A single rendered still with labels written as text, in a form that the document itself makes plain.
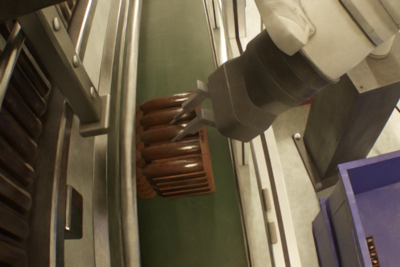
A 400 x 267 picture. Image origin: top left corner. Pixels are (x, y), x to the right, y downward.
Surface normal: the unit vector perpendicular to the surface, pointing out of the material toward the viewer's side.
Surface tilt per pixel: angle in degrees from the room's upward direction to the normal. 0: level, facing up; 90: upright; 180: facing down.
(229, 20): 90
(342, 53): 80
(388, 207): 0
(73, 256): 90
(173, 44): 2
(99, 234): 55
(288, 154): 0
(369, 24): 75
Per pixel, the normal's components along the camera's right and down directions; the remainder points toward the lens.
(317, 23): -0.61, 0.12
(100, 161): 0.76, -0.41
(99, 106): 0.99, -0.15
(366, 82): -0.10, -0.54
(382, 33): 0.15, 0.85
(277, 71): -0.48, 0.38
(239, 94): -0.73, -0.26
